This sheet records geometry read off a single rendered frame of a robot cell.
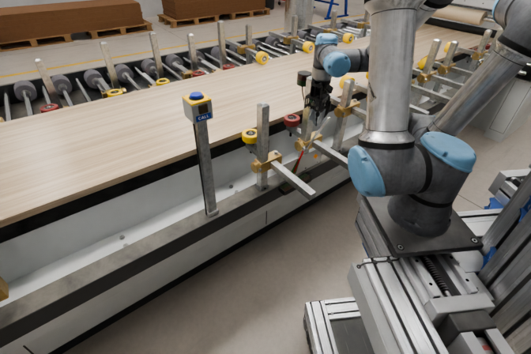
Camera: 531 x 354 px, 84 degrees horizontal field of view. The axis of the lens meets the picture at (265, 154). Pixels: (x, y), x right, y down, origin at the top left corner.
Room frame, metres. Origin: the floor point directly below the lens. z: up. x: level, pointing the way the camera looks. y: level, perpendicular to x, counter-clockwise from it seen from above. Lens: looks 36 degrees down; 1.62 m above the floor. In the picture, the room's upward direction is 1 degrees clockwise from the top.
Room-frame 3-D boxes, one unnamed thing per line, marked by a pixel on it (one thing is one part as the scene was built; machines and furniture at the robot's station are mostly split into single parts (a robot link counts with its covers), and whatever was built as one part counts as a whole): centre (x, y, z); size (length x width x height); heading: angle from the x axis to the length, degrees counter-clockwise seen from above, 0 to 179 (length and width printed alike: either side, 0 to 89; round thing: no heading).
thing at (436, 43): (1.76, -0.97, 0.93); 0.03 x 0.03 x 0.48; 38
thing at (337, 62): (0.95, -0.23, 1.30); 0.11 x 0.11 x 0.08; 8
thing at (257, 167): (1.01, 0.00, 0.84); 0.13 x 0.06 x 0.05; 128
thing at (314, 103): (1.05, -0.20, 1.15); 0.09 x 0.08 x 0.12; 148
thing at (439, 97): (1.62, -0.82, 0.95); 0.50 x 0.04 x 0.04; 38
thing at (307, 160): (1.11, -0.18, 0.75); 0.26 x 0.01 x 0.10; 128
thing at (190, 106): (0.84, 0.22, 1.18); 0.07 x 0.07 x 0.08; 38
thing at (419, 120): (0.84, -0.53, 1.12); 0.11 x 0.11 x 0.08; 72
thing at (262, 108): (1.00, 0.01, 0.89); 0.03 x 0.03 x 0.48; 38
